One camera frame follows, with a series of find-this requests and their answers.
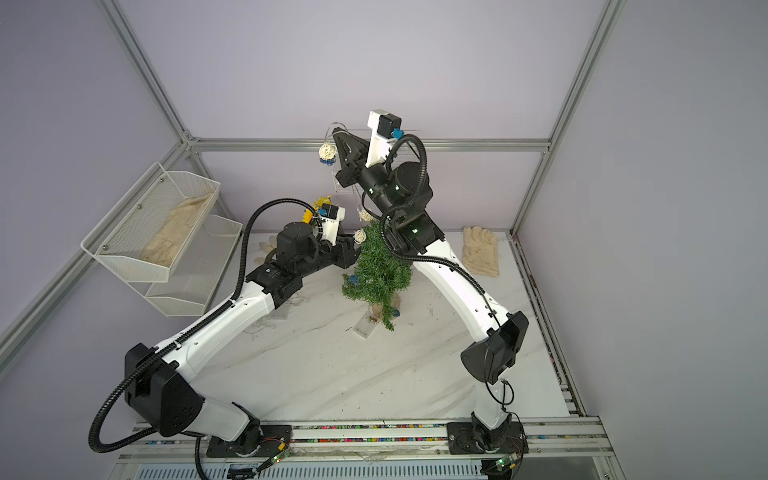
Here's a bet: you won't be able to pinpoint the cream glove left table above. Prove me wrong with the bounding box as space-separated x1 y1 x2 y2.
254 235 277 265

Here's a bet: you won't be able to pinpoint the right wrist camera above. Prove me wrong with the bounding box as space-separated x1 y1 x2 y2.
365 109 403 168

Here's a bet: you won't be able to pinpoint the loose string light pile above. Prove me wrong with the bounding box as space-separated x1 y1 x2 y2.
243 304 291 337

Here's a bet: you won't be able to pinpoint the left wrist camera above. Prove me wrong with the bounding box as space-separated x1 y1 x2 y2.
318 203 346 246

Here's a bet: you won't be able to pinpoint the white mesh upper shelf bin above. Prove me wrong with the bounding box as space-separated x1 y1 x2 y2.
80 162 220 283

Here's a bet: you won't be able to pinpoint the clear battery box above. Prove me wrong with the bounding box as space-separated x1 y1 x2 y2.
352 313 379 339

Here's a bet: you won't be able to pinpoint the cream glove right table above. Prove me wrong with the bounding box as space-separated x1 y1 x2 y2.
462 226 500 277

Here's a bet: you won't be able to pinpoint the cream glove table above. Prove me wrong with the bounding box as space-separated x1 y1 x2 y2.
254 235 277 265
462 226 500 277

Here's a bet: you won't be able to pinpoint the white mesh lower shelf bin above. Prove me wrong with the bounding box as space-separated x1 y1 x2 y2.
144 214 242 317

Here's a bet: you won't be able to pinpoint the yellow flowers in vase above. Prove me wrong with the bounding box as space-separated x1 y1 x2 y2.
302 196 331 224

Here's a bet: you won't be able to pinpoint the white rattan ball ornament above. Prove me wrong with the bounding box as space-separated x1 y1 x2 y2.
318 142 336 161

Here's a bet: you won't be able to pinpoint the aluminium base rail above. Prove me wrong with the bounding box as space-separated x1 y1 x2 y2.
116 415 616 466

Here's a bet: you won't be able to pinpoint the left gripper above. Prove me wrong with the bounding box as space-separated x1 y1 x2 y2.
298 234 368 280

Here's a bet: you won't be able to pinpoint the white mesh shelf bin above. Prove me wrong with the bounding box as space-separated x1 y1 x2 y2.
144 214 242 317
80 162 220 283

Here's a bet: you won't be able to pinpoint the cream glove in bin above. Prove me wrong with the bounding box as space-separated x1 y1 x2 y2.
140 194 212 267

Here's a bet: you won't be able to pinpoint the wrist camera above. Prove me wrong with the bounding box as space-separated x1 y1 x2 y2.
318 203 346 246
365 109 403 168

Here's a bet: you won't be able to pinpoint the small green christmas tree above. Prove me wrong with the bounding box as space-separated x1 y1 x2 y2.
342 220 413 322

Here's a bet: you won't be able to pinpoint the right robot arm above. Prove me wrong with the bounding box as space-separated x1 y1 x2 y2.
331 127 529 453

